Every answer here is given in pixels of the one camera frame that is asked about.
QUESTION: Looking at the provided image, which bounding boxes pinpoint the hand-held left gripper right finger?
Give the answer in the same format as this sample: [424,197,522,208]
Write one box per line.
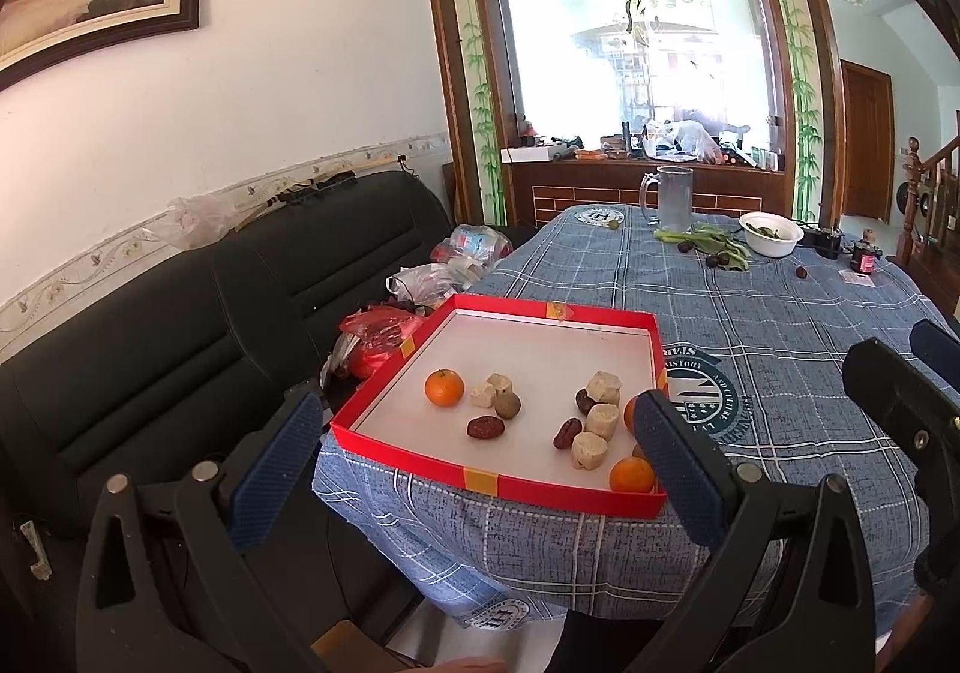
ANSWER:
[626,388,878,673]

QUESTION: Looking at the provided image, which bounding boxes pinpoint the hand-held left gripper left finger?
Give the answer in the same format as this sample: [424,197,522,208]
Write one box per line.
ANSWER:
[75,389,331,673]

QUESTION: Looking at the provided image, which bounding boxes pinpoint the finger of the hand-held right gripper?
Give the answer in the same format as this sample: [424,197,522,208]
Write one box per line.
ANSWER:
[841,338,960,486]
[910,319,960,374]

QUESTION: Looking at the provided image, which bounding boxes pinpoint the pale sugarcane chunk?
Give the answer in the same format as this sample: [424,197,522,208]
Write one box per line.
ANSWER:
[571,433,609,471]
[585,404,621,440]

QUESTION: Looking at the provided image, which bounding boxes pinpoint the large beige bread chunk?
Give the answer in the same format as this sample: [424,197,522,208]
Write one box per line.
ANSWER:
[586,371,624,406]

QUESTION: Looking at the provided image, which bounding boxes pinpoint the red shallow box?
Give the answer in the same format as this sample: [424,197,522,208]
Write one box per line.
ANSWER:
[330,293,668,520]

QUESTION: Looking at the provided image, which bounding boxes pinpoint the person's right hand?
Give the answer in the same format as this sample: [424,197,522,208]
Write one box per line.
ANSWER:
[887,598,931,670]

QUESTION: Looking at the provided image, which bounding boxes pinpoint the black bottle red label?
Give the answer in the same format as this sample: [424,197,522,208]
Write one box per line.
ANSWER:
[850,232,881,276]

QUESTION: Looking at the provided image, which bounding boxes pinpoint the wooden chair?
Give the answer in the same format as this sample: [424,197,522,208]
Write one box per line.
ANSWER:
[896,133,960,278]

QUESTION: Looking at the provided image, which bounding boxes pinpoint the black power adapter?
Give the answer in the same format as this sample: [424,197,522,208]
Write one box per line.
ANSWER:
[799,227,845,261]

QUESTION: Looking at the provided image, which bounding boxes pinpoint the red plastic bag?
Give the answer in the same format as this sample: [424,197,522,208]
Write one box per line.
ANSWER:
[337,304,428,381]

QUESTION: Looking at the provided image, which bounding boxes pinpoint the black sofa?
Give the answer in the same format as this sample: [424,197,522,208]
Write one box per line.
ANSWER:
[0,170,466,644]

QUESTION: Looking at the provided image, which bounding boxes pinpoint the brown cardboard piece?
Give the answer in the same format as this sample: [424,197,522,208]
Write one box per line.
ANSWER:
[310,617,421,670]

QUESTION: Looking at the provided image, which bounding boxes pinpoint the white bowl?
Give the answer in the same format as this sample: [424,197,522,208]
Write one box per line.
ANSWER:
[739,212,806,259]

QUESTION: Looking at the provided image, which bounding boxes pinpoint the brown wooden door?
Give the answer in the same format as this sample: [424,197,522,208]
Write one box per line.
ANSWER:
[840,59,898,226]

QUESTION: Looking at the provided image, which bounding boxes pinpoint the green vegetable stalks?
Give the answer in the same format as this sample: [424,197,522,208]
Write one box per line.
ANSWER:
[655,225,752,271]

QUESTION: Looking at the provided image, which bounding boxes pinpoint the white paper scrap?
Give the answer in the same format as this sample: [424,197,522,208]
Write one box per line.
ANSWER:
[19,519,55,582]

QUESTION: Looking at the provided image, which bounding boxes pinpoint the clear crumpled plastic bag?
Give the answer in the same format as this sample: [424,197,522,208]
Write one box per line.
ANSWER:
[166,195,242,248]

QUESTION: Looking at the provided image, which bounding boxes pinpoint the clear glass pitcher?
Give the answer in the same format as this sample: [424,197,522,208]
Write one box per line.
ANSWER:
[640,167,695,236]

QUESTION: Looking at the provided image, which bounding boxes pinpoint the wooden cabinet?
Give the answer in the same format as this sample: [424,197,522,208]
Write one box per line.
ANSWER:
[501,146,788,232]

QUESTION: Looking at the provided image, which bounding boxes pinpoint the blue print plastic bag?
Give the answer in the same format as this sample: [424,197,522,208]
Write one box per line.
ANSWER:
[429,223,517,273]

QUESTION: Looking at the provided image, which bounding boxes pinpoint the white plastic bag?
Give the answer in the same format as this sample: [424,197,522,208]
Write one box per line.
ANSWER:
[646,118,722,164]

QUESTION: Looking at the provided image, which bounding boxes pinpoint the white flat box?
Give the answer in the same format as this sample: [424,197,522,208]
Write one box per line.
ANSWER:
[501,144,580,163]

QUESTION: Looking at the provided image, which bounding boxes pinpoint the dark cord bundle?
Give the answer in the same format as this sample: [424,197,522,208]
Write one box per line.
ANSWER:
[262,169,359,209]

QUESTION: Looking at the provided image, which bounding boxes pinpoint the wooden bamboo print partition frame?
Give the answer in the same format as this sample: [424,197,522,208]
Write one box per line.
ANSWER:
[412,0,848,228]

